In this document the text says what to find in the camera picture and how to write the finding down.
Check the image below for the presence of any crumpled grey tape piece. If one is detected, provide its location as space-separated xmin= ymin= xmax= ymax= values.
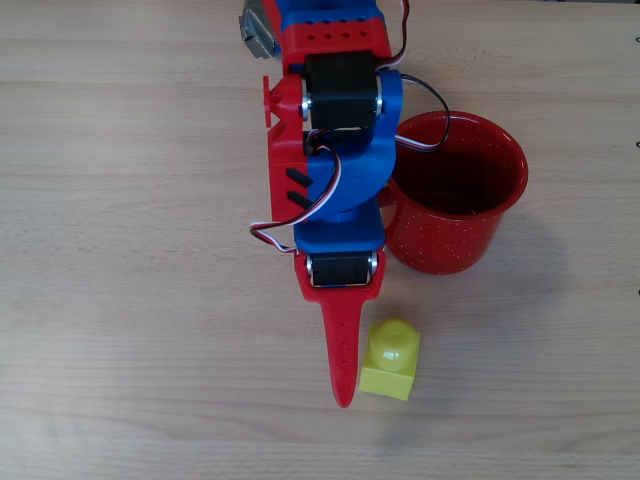
xmin=238 ymin=0 xmax=282 ymax=61

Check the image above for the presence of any red black white servo cable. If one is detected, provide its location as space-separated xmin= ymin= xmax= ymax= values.
xmin=377 ymin=0 xmax=413 ymax=72
xmin=249 ymin=127 xmax=344 ymax=254
xmin=393 ymin=73 xmax=452 ymax=154

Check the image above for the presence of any yellow-green toy block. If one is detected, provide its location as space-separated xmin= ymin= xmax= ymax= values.
xmin=358 ymin=318 xmax=422 ymax=403

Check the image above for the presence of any red speckled enamel mug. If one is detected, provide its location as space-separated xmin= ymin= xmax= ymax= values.
xmin=378 ymin=110 xmax=530 ymax=276

